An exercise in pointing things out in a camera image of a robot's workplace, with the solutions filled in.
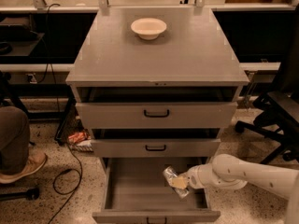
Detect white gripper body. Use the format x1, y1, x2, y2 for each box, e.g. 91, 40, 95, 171
187, 164, 217, 189

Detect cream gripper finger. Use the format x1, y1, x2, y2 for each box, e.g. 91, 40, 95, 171
171, 175, 188, 189

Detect silver redbull can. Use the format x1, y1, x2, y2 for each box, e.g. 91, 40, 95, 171
163, 166, 189, 199

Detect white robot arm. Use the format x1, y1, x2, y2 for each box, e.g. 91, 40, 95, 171
167, 154, 299, 224

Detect bottom grey drawer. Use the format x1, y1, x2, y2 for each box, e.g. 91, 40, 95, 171
93, 157, 221, 224

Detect grey drawer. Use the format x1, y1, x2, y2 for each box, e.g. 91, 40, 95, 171
92, 129, 221, 158
93, 157, 221, 224
76, 88, 236, 129

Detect middle grey drawer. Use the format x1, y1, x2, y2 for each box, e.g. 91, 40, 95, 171
92, 129, 221, 158

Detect grey drawer cabinet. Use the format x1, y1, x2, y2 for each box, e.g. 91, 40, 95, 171
64, 6, 249, 172

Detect top grey drawer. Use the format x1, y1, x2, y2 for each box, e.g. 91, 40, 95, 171
76, 88, 236, 129

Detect black office chair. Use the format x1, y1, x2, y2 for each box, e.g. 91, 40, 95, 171
235, 7, 299, 164

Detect orange snack packet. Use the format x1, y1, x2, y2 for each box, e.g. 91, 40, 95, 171
68, 131, 88, 145

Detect tan sneaker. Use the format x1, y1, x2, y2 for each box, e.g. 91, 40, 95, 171
0, 152, 48, 184

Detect black chair base left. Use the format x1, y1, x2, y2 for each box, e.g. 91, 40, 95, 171
0, 188, 40, 202

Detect white paper bowl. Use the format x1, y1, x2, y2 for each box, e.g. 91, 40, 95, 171
131, 18, 167, 40

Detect person's leg brown trousers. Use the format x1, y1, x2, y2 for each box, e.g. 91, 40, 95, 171
0, 106, 30, 175

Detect black middle drawer handle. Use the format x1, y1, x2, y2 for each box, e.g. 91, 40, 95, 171
145, 145, 166, 152

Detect black drawer handle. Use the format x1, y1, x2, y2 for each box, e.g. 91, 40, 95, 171
145, 145, 166, 152
143, 109, 170, 119

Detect black top drawer handle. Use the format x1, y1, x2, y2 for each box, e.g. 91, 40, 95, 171
143, 109, 170, 119

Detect black floor cable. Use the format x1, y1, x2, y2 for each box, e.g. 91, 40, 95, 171
36, 3, 84, 224

